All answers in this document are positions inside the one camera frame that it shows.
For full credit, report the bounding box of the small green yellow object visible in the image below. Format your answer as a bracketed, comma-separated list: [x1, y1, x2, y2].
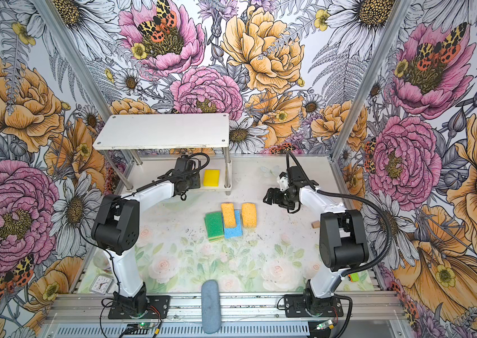
[348, 273, 360, 283]

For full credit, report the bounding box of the grey oval pad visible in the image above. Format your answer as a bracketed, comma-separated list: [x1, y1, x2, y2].
[201, 280, 222, 335]

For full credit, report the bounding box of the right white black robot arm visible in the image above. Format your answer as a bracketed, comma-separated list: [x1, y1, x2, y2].
[263, 166, 369, 318]

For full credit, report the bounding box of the small white alarm clock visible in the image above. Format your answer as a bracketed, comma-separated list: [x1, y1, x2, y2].
[90, 275, 114, 294]

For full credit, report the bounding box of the orange cellulose sponge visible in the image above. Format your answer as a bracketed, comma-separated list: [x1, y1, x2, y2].
[221, 203, 237, 229]

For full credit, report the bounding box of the clear glass bowl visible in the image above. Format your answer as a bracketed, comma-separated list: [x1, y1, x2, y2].
[92, 250, 112, 273]

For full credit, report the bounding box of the green circuit board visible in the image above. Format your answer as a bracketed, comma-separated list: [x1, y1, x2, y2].
[127, 323, 159, 335]

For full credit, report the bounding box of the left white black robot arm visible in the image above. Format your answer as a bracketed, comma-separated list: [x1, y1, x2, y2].
[91, 153, 210, 318]

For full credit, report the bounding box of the green yellow sponge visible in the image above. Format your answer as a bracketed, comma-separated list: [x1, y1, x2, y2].
[205, 212, 224, 242]

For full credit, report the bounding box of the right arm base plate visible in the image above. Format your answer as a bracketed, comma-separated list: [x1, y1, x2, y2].
[283, 294, 344, 318]

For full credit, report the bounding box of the left black thin cable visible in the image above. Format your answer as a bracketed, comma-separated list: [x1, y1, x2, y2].
[78, 152, 211, 297]

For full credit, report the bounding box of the orange sponge under yellow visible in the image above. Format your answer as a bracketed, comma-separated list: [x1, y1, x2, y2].
[241, 203, 258, 228]

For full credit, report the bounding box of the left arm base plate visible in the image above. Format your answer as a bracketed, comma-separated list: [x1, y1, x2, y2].
[107, 294, 171, 320]

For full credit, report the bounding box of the right black corrugated cable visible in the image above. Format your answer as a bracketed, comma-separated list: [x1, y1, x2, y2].
[285, 151, 393, 277]

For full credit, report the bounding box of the blue cellulose sponge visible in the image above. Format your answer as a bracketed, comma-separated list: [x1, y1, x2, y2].
[224, 210, 243, 239]

